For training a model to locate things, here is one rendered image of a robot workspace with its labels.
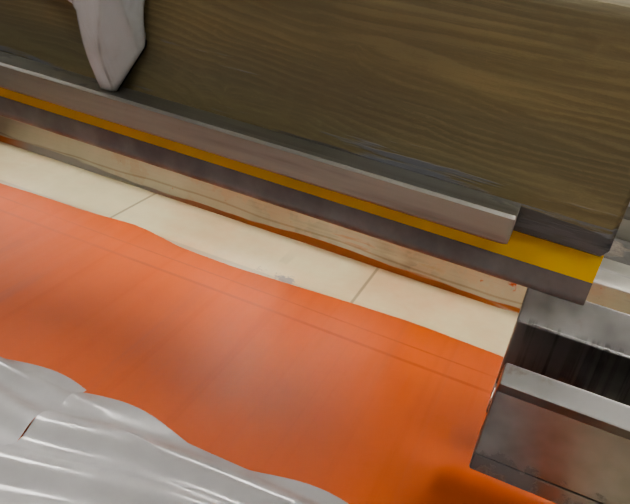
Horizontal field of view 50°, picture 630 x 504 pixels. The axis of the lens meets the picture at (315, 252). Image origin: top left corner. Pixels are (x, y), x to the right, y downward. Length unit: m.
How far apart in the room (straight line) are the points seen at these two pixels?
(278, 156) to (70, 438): 0.13
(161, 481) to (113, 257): 0.17
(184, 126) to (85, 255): 0.17
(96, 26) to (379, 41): 0.10
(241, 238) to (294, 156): 0.21
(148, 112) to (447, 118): 0.11
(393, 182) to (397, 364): 0.14
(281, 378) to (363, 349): 0.05
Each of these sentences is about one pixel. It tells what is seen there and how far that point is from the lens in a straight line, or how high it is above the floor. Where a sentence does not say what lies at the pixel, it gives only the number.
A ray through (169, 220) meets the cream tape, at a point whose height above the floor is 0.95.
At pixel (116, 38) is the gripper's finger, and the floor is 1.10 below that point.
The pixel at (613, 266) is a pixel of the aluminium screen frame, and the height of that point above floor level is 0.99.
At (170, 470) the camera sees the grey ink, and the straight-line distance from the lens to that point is 0.27.
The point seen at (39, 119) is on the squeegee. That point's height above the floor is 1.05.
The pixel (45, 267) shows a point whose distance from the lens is 0.40.
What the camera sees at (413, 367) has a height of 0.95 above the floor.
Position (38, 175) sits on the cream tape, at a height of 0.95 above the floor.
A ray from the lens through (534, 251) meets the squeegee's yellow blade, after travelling 0.25.
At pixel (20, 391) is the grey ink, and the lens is 0.31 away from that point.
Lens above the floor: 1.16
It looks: 28 degrees down
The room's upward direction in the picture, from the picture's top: 10 degrees clockwise
